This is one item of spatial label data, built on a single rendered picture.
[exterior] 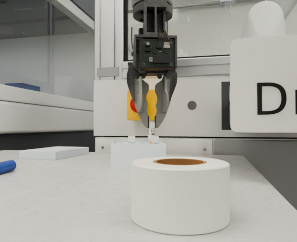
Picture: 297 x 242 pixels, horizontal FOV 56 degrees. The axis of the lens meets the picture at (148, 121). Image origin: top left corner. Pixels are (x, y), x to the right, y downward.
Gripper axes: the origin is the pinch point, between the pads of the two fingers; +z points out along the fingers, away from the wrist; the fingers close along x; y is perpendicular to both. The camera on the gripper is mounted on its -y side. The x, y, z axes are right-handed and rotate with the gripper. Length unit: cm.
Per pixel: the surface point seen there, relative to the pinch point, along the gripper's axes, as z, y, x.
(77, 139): 7, -88, -29
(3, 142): 6, -41, -44
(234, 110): -0.9, 20.2, 7.9
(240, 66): -5.9, 20.4, 8.5
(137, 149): 4.5, 9.6, -3.0
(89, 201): 7.5, 27.0, -8.0
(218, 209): 6.2, 34.7, 1.0
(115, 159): 5.9, 9.6, -6.3
